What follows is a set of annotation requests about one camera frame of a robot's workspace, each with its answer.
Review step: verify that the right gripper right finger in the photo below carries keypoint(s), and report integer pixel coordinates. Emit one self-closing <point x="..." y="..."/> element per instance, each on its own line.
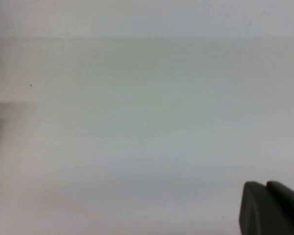
<point x="286" y="193"/>

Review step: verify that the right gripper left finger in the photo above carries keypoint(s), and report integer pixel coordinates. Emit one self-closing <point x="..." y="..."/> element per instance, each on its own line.
<point x="259" y="213"/>

